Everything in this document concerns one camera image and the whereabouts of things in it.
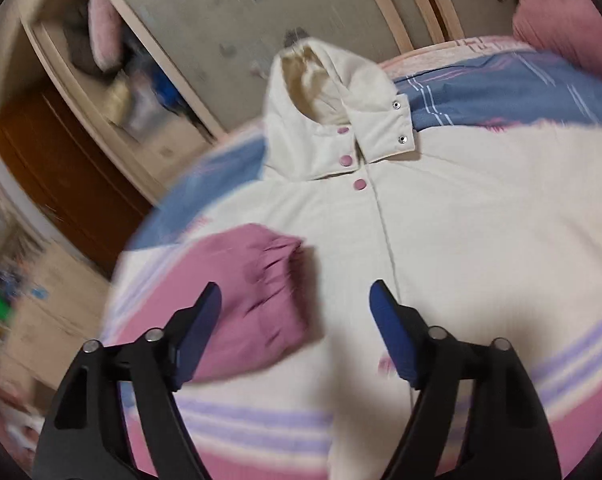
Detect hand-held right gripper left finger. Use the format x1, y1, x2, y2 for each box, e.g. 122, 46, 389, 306
33, 282, 223, 480

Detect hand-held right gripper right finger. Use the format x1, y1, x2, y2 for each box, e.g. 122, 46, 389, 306
370, 280, 562, 480

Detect white and pink padded jacket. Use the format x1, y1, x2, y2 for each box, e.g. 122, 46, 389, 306
173, 37, 602, 480

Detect blue clothes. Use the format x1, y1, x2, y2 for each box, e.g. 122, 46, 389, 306
126, 50, 182, 111

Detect clothes inside wardrobe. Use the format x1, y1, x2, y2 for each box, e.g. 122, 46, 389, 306
88, 0, 124, 71

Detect beige cardboard box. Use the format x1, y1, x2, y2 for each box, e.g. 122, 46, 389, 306
0, 240, 112, 411

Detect brown wooden cabinet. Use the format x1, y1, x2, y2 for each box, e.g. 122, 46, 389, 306
0, 85, 152, 281

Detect translucent storage box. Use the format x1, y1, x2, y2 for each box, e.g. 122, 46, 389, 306
116, 90, 182, 146

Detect beige cloth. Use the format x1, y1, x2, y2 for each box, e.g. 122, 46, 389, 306
98, 70, 132, 121

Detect striped blue pink bedsheet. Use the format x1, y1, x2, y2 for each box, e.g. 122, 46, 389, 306
98, 35, 602, 480

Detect cream wardrobe with sliding doors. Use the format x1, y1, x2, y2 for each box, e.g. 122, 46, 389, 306
0, 0, 517, 201

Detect dark grey garment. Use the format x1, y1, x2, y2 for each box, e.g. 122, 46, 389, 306
63, 0, 102, 81

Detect rolled pink quilt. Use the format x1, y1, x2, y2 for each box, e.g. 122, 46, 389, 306
491, 0, 602, 86

